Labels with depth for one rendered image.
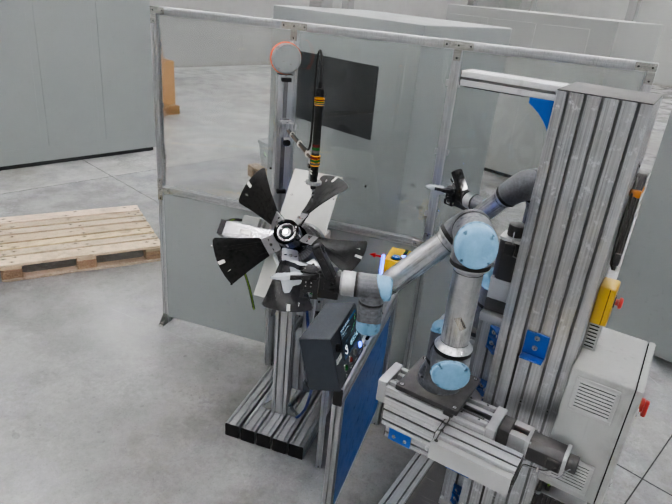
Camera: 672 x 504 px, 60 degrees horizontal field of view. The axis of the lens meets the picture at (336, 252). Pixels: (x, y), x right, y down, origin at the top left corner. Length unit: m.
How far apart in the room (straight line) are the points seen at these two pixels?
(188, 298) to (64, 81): 4.23
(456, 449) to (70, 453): 2.06
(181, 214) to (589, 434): 2.70
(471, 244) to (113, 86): 6.73
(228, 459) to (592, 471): 1.79
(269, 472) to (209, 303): 1.34
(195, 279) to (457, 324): 2.51
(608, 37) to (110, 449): 6.80
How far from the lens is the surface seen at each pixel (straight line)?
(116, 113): 8.02
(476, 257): 1.61
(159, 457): 3.23
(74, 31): 7.69
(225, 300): 3.90
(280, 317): 2.99
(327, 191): 2.67
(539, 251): 1.89
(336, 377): 1.86
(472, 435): 2.02
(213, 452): 3.23
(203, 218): 3.74
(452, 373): 1.79
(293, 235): 2.59
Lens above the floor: 2.23
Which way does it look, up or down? 24 degrees down
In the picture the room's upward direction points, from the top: 5 degrees clockwise
